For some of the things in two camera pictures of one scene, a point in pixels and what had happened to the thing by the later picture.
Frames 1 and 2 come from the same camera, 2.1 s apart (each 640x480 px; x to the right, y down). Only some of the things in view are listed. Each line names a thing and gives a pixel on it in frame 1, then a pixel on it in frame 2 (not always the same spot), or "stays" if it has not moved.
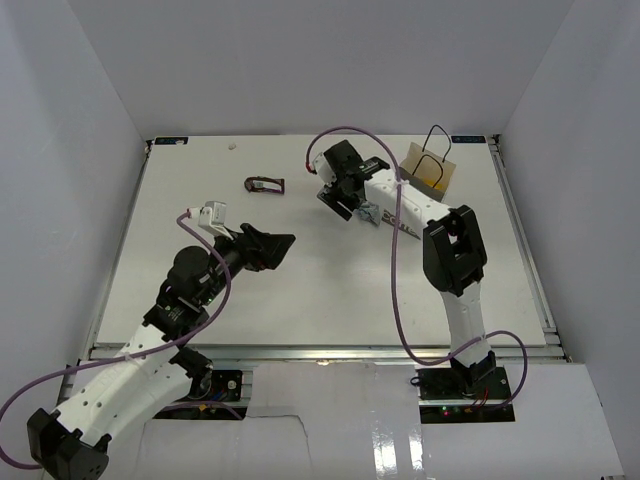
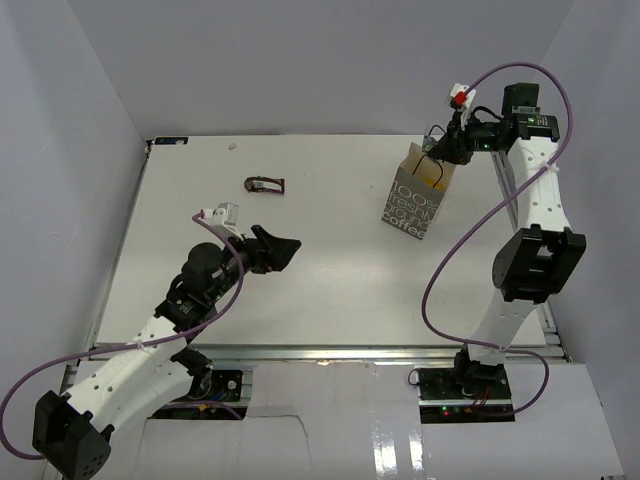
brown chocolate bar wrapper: (264, 184) stays
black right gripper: (335, 203) -> (454, 146)
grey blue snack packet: (369, 211) -> (428, 143)
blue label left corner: (170, 140) stays
